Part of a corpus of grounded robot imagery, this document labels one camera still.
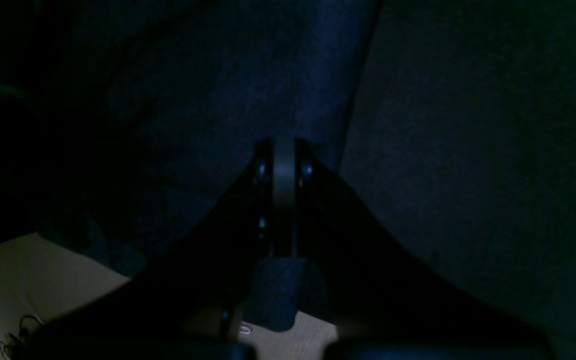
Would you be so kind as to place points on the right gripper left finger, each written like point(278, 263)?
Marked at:
point(186, 305)

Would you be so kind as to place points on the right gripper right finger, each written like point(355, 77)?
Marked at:
point(387, 303)

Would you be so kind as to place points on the dark grey T-shirt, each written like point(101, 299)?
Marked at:
point(161, 103)

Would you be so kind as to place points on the black table cloth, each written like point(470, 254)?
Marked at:
point(463, 143)

